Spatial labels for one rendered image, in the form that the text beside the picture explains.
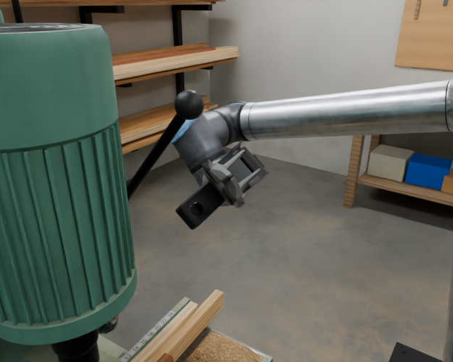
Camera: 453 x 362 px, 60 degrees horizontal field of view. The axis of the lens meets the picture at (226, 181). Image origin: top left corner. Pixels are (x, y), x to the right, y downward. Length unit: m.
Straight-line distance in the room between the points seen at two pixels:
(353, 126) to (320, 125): 0.07
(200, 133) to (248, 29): 3.35
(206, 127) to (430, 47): 2.85
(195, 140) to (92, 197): 0.45
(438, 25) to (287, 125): 2.77
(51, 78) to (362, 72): 3.44
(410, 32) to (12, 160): 3.36
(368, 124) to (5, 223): 0.60
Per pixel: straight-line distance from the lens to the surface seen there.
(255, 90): 4.17
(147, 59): 3.12
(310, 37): 3.84
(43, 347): 0.68
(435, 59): 3.54
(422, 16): 3.55
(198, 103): 0.46
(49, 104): 0.36
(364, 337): 2.23
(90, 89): 0.38
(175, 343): 0.81
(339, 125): 0.79
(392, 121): 0.76
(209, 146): 0.83
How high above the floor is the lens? 1.53
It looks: 24 degrees down
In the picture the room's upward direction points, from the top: straight up
